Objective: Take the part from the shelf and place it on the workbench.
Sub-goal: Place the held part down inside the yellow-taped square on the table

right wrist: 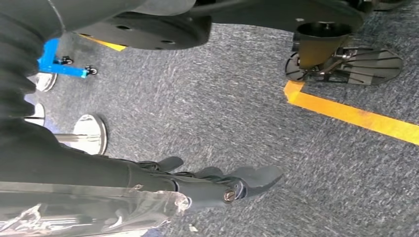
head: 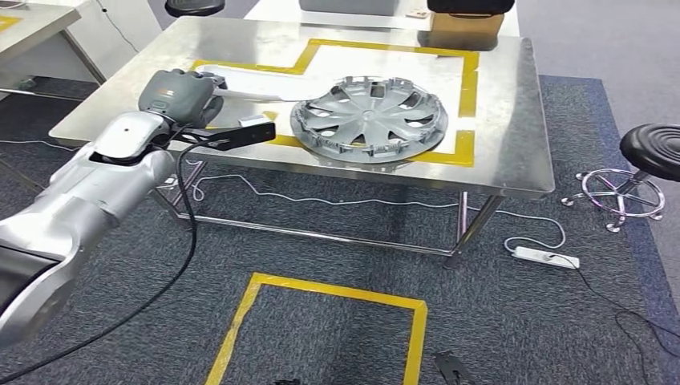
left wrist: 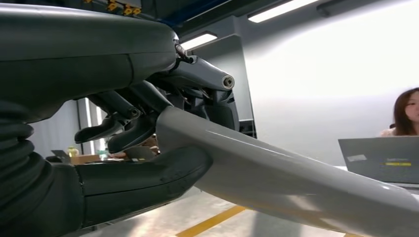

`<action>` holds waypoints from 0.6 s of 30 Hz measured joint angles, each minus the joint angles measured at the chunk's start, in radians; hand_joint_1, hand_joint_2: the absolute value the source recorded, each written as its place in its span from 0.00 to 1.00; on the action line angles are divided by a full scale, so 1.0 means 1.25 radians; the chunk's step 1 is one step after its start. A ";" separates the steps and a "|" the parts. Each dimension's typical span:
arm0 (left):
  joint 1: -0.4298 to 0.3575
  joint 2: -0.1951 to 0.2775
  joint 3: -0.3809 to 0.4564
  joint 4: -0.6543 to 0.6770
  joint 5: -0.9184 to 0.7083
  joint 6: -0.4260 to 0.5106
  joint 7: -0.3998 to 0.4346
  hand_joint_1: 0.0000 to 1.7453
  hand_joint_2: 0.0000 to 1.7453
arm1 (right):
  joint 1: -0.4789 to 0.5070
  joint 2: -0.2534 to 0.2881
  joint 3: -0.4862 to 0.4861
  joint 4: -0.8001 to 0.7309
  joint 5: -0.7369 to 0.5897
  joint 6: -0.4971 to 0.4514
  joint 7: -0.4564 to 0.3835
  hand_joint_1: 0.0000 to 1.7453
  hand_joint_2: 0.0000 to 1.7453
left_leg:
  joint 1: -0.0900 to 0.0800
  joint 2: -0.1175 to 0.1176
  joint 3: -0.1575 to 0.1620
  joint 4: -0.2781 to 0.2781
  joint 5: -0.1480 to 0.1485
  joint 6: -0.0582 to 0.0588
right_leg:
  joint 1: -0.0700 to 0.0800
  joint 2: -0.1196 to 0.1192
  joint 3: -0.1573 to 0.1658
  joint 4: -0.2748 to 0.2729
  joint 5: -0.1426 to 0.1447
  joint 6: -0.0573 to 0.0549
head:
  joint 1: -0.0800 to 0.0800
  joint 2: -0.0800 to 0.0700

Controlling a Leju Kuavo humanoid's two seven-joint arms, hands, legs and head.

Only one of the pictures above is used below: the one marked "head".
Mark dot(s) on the white curved plastic part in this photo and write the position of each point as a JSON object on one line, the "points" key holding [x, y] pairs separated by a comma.
{"points": [[265, 85]]}

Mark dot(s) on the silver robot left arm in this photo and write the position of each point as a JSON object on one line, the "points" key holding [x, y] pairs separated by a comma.
{"points": [[90, 202]]}

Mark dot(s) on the yellow tape outline on workbench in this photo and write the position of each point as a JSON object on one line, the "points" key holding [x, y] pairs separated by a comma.
{"points": [[468, 90]]}

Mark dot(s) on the steel workbench table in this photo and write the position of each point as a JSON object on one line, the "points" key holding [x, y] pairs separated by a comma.
{"points": [[504, 133]]}

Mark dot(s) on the grey wheel hubcap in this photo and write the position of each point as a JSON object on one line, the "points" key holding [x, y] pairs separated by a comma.
{"points": [[372, 119]]}

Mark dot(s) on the yellow floor tape square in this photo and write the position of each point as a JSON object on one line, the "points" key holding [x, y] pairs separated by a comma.
{"points": [[329, 290]]}

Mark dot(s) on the grey box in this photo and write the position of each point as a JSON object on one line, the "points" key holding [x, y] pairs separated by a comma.
{"points": [[345, 6]]}

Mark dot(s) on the white desk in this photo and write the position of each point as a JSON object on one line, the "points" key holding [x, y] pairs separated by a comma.
{"points": [[276, 16]]}

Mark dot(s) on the tan socket plate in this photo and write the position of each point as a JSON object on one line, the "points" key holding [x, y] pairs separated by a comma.
{"points": [[417, 14]]}

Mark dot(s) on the black robot left foot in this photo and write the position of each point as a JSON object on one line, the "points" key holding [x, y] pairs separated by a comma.
{"points": [[287, 382]]}

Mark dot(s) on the cardboard box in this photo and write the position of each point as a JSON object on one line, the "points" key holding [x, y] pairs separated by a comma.
{"points": [[465, 32]]}

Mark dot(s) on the white power strip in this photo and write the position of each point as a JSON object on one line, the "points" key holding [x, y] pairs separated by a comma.
{"points": [[544, 257]]}

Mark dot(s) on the black stool seat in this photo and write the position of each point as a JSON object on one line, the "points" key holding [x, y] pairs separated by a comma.
{"points": [[194, 6]]}

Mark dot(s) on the white partition panel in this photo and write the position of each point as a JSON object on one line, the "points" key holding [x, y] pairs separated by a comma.
{"points": [[133, 32]]}

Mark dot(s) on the black stool chrome base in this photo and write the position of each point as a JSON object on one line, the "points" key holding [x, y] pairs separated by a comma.
{"points": [[653, 149]]}

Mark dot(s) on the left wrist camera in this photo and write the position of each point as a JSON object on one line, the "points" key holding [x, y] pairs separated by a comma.
{"points": [[249, 135]]}

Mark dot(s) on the steel frame table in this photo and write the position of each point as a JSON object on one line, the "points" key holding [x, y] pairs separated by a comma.
{"points": [[32, 32]]}

